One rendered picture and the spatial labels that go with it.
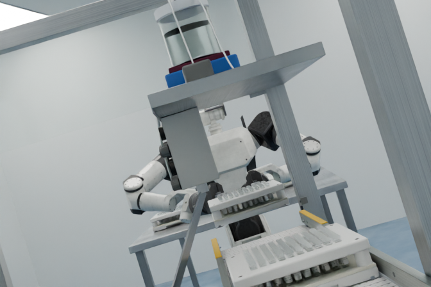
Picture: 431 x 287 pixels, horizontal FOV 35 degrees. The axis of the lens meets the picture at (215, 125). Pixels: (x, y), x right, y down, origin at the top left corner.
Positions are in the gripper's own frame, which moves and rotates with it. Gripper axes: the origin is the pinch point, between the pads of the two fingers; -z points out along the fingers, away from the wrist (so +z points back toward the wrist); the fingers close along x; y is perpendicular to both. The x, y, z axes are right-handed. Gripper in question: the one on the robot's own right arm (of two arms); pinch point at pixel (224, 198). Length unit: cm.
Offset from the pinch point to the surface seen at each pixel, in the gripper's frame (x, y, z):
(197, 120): -26, 33, -49
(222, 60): -39, 25, -56
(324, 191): 16, -87, 46
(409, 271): 10, 57, -126
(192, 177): -12, 38, -46
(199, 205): -4, 39, -46
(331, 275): 11, 55, -108
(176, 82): -37, 36, -49
